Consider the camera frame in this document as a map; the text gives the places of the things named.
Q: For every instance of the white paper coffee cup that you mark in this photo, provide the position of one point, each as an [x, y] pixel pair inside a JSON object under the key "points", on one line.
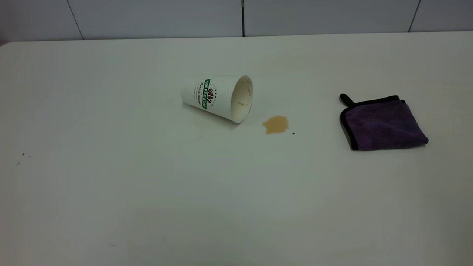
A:
{"points": [[218, 96]]}

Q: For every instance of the brown coffee spill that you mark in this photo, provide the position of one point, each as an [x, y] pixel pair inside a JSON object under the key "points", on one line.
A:
{"points": [[276, 125]]}

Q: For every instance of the purple cloth with black trim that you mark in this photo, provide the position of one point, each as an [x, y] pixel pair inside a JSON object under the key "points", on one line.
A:
{"points": [[384, 125]]}

